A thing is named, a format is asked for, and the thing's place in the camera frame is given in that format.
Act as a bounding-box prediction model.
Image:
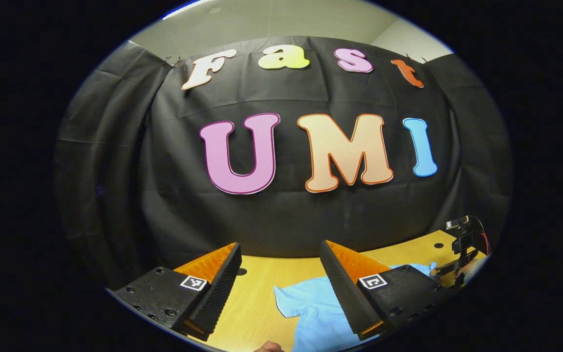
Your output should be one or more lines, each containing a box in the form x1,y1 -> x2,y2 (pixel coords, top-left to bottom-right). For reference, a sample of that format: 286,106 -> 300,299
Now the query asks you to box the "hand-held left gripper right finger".
320,240 -> 451,341

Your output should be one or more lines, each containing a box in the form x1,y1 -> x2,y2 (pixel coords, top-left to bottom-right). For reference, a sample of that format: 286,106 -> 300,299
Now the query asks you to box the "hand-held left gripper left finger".
108,242 -> 243,342

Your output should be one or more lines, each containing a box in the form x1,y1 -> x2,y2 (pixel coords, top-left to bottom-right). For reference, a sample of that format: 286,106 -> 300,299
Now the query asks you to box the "light blue polo T-shirt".
273,262 -> 438,352

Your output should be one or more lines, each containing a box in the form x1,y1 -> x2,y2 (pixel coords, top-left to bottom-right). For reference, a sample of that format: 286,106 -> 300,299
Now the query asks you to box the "black backdrop cloth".
53,35 -> 514,294

